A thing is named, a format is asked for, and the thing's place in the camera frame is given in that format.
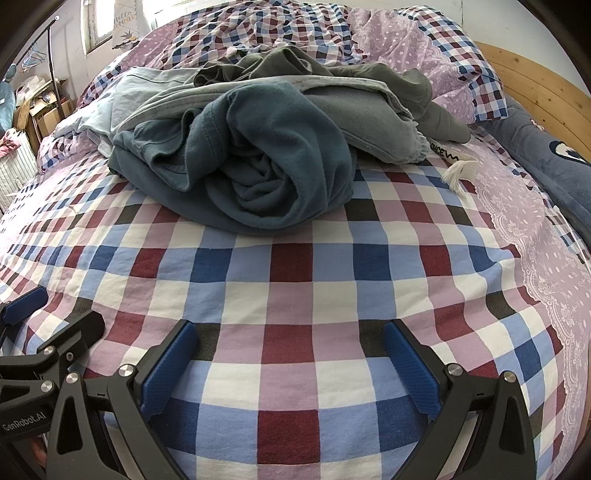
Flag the dark teal sweater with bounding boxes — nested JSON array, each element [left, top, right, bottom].
[[108, 93, 356, 235]]

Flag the black clothes rack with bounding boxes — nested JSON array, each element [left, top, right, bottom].
[[17, 15, 66, 120]]

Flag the cardboard boxes stack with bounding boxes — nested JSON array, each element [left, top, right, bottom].
[[13, 76, 73, 153]]

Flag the plaid bed sheet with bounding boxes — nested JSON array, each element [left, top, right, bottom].
[[1, 134, 590, 479]]

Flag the light blue garment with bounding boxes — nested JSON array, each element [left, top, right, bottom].
[[53, 67, 197, 143]]

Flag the dark blue plush pillow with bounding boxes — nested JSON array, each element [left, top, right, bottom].
[[477, 97, 591, 245]]

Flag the window with curtain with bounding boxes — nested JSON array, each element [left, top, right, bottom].
[[82, 0, 150, 54]]

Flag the grey trousers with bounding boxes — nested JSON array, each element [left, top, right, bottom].
[[116, 75, 430, 165]]

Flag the olive green garment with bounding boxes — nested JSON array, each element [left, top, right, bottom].
[[193, 45, 471, 144]]

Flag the wooden headboard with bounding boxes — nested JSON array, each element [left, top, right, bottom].
[[477, 42, 591, 161]]

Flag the plaid folded quilt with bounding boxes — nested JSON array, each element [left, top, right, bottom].
[[77, 1, 508, 124]]

